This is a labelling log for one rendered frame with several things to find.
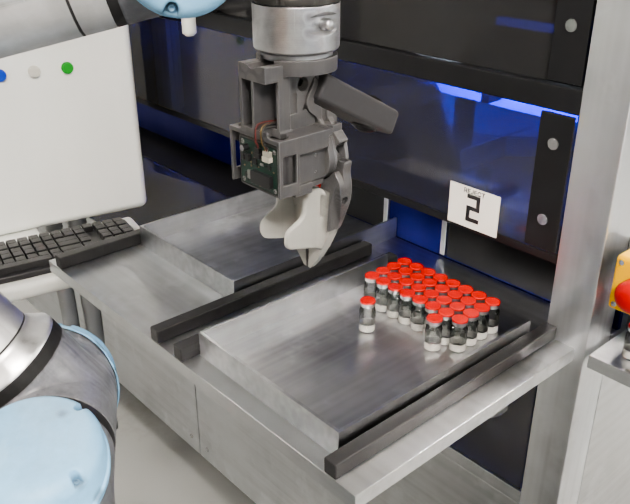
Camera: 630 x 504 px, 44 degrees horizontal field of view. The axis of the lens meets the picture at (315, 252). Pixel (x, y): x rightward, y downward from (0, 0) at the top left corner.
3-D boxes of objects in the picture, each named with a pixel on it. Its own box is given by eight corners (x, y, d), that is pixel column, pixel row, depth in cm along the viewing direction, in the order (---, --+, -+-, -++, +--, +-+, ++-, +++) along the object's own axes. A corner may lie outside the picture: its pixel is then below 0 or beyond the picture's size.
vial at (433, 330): (431, 341, 102) (433, 311, 100) (444, 348, 100) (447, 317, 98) (420, 347, 101) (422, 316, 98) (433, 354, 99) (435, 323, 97)
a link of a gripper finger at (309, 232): (273, 280, 75) (270, 191, 71) (318, 261, 78) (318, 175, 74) (294, 292, 72) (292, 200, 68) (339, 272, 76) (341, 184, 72)
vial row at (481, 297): (402, 283, 116) (404, 255, 114) (500, 330, 104) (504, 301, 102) (392, 287, 115) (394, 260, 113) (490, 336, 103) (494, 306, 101)
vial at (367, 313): (366, 323, 106) (367, 295, 104) (378, 329, 104) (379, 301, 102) (355, 328, 105) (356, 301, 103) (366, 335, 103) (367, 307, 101)
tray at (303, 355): (385, 273, 119) (386, 253, 118) (527, 343, 102) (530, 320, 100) (200, 355, 99) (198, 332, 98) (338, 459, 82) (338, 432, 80)
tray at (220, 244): (296, 194, 149) (296, 176, 147) (396, 236, 132) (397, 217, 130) (141, 244, 129) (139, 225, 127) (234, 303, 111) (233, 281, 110)
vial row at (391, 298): (371, 297, 112) (372, 269, 110) (469, 348, 100) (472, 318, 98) (360, 302, 111) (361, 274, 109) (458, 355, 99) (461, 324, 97)
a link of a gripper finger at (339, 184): (304, 222, 75) (303, 136, 71) (317, 217, 76) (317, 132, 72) (337, 237, 72) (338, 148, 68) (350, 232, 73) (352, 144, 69)
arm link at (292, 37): (300, -8, 70) (364, 2, 65) (300, 43, 72) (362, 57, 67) (233, 0, 66) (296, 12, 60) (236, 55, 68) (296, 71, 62)
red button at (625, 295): (624, 298, 93) (630, 268, 91) (656, 310, 91) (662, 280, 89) (607, 308, 91) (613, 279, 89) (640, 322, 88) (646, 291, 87)
